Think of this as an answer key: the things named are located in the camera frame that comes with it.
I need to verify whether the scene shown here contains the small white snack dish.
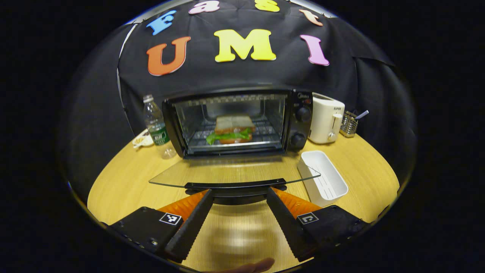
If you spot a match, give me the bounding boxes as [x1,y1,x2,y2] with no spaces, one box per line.
[132,129,154,149]

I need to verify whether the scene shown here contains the clear plastic water bottle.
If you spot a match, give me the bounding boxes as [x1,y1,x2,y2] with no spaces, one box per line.
[143,95,177,159]

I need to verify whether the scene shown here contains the white toaster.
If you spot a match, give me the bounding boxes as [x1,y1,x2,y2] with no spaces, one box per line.
[308,93,346,144]

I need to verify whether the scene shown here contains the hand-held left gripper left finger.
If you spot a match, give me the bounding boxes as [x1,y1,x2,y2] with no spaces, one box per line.
[110,189,214,262]

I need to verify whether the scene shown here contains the metal wire utensil holder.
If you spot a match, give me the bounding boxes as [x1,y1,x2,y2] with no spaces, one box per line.
[340,111,358,138]

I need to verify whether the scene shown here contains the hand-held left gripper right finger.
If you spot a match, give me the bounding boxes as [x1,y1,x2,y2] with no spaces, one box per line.
[266,187,368,262]

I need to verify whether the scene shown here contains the lettuce bread sandwich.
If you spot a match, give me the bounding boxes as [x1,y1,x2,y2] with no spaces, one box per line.
[206,115,257,145]

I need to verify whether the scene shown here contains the white plastic tray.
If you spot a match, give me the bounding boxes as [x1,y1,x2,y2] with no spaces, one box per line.
[297,151,349,207]

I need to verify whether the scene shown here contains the black electric oven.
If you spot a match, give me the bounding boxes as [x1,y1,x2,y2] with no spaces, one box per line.
[149,89,322,206]

